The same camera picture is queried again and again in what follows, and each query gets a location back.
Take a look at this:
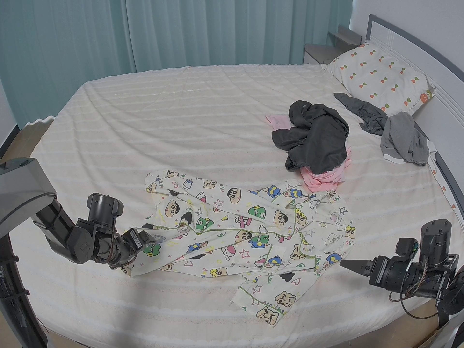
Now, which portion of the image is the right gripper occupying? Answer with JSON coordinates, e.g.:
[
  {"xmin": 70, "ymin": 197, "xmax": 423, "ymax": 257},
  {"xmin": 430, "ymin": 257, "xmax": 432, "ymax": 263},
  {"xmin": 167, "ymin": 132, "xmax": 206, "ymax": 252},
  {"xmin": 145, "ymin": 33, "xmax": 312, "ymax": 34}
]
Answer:
[{"xmin": 339, "ymin": 255, "xmax": 435, "ymax": 298}]

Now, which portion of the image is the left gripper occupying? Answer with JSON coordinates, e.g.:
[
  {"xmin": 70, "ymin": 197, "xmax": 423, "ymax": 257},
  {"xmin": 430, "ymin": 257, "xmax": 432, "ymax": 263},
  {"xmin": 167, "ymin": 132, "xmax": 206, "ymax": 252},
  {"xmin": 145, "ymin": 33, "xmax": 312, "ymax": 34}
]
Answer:
[{"xmin": 105, "ymin": 228, "xmax": 164, "ymax": 270}]

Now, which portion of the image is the white printed pyjama top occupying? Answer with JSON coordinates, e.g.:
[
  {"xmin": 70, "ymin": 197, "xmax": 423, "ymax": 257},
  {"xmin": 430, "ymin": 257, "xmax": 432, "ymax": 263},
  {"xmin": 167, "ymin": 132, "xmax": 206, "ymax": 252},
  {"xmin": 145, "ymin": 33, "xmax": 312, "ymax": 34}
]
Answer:
[{"xmin": 130, "ymin": 170, "xmax": 357, "ymax": 326}]

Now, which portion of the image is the bed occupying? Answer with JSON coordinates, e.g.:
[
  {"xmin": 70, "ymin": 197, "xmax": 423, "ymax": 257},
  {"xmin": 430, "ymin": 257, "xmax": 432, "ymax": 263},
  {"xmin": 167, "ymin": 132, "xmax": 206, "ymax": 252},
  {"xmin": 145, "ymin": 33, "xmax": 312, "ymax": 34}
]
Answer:
[{"xmin": 9, "ymin": 14, "xmax": 464, "ymax": 341}]

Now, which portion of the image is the pink garment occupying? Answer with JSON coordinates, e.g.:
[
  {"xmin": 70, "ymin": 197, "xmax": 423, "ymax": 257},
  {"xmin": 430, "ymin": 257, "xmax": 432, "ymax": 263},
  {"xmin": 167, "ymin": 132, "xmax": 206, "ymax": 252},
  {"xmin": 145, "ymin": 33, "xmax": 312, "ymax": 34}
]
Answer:
[{"xmin": 265, "ymin": 113, "xmax": 353, "ymax": 192}]

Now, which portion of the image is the black garment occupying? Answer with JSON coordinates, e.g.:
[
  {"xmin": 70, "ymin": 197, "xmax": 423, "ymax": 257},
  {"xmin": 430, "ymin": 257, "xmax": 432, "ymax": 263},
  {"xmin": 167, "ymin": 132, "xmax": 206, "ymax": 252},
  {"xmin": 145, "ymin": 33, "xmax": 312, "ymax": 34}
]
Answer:
[{"xmin": 272, "ymin": 100, "xmax": 351, "ymax": 173}]

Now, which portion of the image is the grey garment with white trim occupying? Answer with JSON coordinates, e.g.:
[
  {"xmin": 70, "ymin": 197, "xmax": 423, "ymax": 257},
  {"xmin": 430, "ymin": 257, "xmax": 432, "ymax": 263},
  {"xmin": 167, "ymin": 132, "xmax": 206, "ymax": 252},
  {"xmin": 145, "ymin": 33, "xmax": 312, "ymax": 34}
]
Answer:
[{"xmin": 379, "ymin": 112, "xmax": 433, "ymax": 167}]

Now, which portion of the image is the white printed pillow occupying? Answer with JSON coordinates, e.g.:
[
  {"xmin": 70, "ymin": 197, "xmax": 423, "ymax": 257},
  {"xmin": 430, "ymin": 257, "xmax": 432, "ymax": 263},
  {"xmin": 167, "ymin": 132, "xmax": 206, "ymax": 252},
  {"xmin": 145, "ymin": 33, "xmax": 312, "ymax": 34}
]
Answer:
[{"xmin": 324, "ymin": 41, "xmax": 436, "ymax": 117}]

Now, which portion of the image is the grey bedside table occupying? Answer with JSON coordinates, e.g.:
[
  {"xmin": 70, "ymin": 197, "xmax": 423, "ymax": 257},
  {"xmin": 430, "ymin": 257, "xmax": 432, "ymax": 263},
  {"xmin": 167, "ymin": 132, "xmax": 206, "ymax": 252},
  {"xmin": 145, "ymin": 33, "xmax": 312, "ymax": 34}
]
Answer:
[{"xmin": 304, "ymin": 25, "xmax": 363, "ymax": 66}]

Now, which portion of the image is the blue-green curtain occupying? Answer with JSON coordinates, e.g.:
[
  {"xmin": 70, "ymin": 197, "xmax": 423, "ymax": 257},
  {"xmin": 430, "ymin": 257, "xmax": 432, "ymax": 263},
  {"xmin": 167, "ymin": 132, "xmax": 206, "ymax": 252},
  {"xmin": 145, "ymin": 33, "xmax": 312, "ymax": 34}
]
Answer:
[{"xmin": 0, "ymin": 0, "xmax": 356, "ymax": 130}]

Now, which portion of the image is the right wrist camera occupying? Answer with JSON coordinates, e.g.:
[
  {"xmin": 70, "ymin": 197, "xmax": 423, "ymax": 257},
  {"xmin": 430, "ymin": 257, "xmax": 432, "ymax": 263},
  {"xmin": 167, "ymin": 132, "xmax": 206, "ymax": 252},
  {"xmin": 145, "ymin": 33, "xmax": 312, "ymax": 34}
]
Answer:
[{"xmin": 395, "ymin": 237, "xmax": 420, "ymax": 259}]

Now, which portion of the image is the black cable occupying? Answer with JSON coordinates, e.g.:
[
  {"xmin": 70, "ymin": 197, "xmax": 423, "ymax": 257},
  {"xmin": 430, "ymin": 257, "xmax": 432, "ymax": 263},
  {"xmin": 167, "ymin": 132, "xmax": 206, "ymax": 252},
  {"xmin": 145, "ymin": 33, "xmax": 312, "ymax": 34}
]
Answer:
[{"xmin": 389, "ymin": 290, "xmax": 441, "ymax": 320}]

